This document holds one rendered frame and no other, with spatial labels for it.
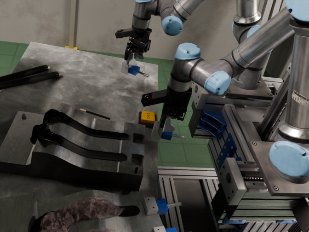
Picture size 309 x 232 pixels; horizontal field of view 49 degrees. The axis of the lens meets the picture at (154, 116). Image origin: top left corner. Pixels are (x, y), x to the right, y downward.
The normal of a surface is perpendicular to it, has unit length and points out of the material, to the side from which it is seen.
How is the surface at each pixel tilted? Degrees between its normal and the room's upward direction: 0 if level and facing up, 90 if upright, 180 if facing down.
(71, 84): 0
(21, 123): 0
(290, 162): 97
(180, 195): 0
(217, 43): 90
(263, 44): 99
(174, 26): 90
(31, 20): 90
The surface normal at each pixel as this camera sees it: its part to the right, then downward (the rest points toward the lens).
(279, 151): -0.65, 0.49
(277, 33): -0.42, 0.65
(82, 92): 0.21, -0.74
